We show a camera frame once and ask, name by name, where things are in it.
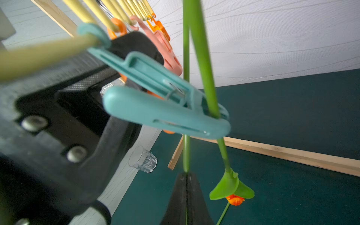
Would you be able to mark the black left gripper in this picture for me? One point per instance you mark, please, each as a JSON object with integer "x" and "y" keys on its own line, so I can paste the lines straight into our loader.
{"x": 59, "y": 147}

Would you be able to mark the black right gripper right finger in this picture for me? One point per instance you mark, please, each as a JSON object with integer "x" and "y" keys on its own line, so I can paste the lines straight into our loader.
{"x": 197, "y": 212}

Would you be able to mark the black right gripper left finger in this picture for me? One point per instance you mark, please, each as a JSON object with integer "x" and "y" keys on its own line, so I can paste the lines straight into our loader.
{"x": 176, "y": 213}

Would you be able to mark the orange yellow tulip flower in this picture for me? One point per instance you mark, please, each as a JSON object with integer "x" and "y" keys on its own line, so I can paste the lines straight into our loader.
{"x": 229, "y": 186}

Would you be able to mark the teal clothes clip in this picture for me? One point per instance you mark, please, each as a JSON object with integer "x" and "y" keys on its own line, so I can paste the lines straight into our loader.
{"x": 165, "y": 101}

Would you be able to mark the pink clothes clip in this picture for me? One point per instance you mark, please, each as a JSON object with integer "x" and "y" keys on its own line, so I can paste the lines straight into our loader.
{"x": 171, "y": 58}

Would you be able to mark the clear faceted drinking glass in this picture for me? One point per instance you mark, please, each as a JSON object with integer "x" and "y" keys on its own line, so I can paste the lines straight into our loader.
{"x": 143, "y": 160}

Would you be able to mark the wooden clothes rack frame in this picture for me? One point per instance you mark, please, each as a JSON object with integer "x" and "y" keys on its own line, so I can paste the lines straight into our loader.
{"x": 328, "y": 162}

